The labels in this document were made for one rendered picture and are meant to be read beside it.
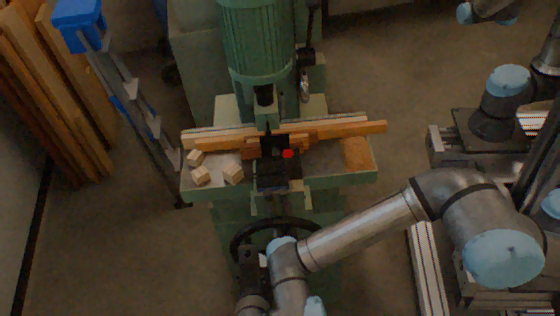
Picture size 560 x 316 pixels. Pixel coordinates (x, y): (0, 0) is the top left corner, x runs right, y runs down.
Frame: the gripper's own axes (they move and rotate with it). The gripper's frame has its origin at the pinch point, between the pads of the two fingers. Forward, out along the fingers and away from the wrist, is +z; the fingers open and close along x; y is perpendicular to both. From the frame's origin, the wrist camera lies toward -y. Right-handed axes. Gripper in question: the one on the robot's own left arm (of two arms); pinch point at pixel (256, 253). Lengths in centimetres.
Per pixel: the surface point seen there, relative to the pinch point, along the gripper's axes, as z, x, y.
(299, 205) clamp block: 12.4, 12.7, -7.0
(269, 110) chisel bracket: 22.7, 7.2, -33.4
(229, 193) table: 21.9, -8.2, -9.5
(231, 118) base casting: 61, -9, -25
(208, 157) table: 31.0, -14.5, -19.1
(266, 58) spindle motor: 9, 9, -49
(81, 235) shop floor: 109, -106, 37
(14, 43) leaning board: 97, -105, -64
